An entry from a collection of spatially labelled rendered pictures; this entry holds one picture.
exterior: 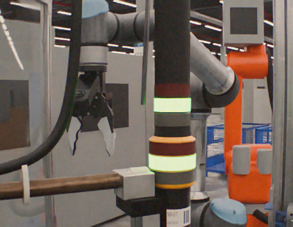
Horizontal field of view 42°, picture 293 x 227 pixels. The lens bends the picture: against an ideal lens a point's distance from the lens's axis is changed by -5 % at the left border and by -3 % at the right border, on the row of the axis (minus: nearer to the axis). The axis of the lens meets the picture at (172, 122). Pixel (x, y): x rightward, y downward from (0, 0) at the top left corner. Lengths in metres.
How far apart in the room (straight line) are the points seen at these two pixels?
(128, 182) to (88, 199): 4.31
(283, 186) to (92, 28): 0.83
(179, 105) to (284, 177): 1.05
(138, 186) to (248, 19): 4.12
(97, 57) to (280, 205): 0.81
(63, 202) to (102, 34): 3.58
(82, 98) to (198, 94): 0.49
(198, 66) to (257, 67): 3.45
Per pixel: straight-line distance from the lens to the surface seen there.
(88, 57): 0.90
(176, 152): 0.35
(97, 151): 4.65
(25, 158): 0.32
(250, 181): 4.40
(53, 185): 0.33
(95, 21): 0.91
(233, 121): 4.55
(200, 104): 1.24
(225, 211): 1.23
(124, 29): 0.96
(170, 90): 0.35
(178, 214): 0.36
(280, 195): 1.37
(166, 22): 0.35
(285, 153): 1.36
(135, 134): 5.16
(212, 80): 1.10
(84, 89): 0.86
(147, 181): 0.34
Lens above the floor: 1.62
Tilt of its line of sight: 4 degrees down
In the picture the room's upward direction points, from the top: straight up
